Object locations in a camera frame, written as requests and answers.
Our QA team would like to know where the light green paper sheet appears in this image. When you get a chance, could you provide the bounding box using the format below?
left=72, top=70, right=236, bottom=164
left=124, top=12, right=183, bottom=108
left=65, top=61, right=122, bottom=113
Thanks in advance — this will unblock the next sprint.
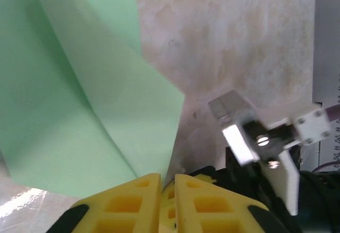
left=0, top=0, right=186, bottom=200

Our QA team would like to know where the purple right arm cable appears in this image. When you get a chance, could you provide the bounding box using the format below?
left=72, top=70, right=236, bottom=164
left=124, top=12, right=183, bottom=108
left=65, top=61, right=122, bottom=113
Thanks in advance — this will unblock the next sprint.
left=324, top=105, right=340, bottom=124

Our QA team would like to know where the white right camera bracket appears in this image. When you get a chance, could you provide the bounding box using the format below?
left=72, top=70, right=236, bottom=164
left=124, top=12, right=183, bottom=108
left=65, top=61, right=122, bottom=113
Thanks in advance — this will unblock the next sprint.
left=245, top=107, right=333, bottom=216

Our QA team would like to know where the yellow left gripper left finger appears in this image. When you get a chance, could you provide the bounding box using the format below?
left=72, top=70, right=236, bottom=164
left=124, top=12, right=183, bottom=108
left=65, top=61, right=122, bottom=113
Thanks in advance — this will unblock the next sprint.
left=50, top=180, right=163, bottom=233

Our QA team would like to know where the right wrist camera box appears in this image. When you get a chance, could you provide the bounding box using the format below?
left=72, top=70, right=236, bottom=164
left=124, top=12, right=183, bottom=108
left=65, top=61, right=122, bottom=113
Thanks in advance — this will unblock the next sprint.
left=208, top=90, right=260, bottom=168

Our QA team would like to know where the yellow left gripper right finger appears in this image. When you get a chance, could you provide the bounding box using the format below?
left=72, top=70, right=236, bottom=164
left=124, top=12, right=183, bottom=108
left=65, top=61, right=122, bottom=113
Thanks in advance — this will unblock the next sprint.
left=175, top=180, right=276, bottom=233

